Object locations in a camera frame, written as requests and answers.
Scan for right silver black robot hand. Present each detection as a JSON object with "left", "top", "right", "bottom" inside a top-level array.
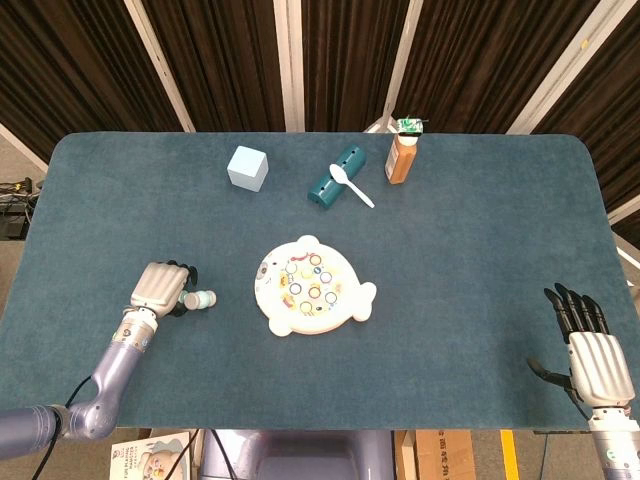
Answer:
[{"left": 525, "top": 282, "right": 636, "bottom": 410}]

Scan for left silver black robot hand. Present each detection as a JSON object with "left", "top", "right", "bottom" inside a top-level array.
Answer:
[{"left": 129, "top": 259, "right": 199, "bottom": 319}]

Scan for mint green toy hammer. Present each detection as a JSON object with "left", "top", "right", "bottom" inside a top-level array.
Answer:
[{"left": 179, "top": 288, "right": 218, "bottom": 311}]

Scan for white fish-shaped whack-a-mole toy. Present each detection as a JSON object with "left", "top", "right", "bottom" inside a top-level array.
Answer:
[{"left": 253, "top": 234, "right": 379, "bottom": 338}]

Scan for light blue cube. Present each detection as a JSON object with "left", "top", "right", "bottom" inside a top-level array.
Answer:
[{"left": 226, "top": 145, "right": 270, "bottom": 193}]

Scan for black device on floor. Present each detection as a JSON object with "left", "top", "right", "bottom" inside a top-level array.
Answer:
[{"left": 0, "top": 199, "right": 32, "bottom": 241}]

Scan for printed toy packaging box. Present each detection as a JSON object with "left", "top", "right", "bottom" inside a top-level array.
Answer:
[{"left": 109, "top": 430, "right": 199, "bottom": 480}]

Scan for brown cardboard box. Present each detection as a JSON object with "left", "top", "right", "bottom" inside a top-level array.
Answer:
[{"left": 394, "top": 429, "right": 476, "bottom": 480}]

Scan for blue felt table cover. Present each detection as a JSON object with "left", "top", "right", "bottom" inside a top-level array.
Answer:
[{"left": 0, "top": 131, "right": 640, "bottom": 431}]

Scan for teal half-cylinder block with holes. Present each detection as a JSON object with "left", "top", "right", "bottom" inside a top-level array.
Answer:
[{"left": 307, "top": 144, "right": 368, "bottom": 212}]

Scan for white plastic spoon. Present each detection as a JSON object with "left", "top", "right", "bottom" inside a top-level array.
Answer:
[{"left": 328, "top": 163, "right": 376, "bottom": 209}]

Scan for purple robot torso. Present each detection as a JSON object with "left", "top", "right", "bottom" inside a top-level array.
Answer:
[{"left": 199, "top": 429, "right": 401, "bottom": 480}]

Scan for dark brown pleated curtain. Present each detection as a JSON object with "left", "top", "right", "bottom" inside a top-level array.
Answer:
[{"left": 0, "top": 0, "right": 640, "bottom": 236}]

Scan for orange juice bottle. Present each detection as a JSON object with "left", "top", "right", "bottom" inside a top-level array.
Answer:
[{"left": 384, "top": 133, "right": 419, "bottom": 186}]

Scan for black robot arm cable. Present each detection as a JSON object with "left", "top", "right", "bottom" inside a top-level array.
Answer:
[{"left": 34, "top": 374, "right": 99, "bottom": 480}]

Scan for black floor cables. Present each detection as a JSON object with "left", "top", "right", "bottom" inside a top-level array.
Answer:
[{"left": 0, "top": 177, "right": 46, "bottom": 206}]

